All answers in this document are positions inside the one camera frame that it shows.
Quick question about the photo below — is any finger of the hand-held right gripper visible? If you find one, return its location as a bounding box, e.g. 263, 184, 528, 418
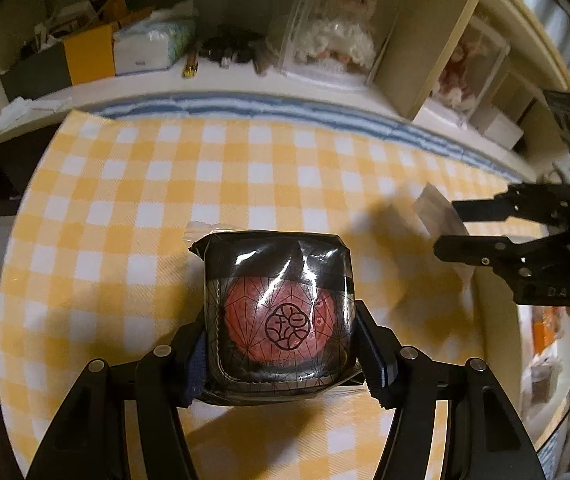
451, 182, 566, 226
433, 234, 540, 281

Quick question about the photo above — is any crumpled white paper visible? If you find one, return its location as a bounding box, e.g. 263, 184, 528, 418
0, 96, 73, 136

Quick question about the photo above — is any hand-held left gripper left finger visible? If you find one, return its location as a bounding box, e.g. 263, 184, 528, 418
25, 305, 208, 480

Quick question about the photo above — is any yellow cardboard box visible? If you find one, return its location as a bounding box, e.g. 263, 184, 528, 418
62, 0, 128, 86

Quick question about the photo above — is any pile of dark trinkets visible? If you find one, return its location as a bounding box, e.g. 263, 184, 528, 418
200, 32, 266, 68

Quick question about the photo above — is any grey curtain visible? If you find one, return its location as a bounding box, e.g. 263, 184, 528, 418
490, 0, 570, 76

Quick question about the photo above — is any wooden shelf unit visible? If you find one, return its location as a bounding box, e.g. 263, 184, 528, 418
0, 0, 570, 221

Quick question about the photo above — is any small white box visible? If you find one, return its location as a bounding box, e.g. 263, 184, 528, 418
477, 102, 524, 150

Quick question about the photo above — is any yellow checkered tablecloth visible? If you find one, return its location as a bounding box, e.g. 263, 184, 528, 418
0, 110, 520, 480

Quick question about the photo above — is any dark grey box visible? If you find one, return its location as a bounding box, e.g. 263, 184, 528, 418
0, 42, 73, 103

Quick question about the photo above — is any purple donut packet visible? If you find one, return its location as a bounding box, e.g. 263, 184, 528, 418
412, 182, 470, 241

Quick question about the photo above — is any black packet with red circle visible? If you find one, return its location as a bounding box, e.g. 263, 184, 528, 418
187, 227, 366, 406

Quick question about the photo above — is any pink doll in clear case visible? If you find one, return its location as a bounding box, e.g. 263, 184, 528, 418
427, 15, 510, 126

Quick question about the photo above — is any white doll in clear case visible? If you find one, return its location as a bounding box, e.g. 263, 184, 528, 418
277, 0, 413, 88

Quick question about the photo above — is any tissue box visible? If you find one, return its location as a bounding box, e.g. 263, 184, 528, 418
112, 2, 198, 77

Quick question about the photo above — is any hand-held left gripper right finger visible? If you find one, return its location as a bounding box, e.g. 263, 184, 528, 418
355, 300, 540, 480

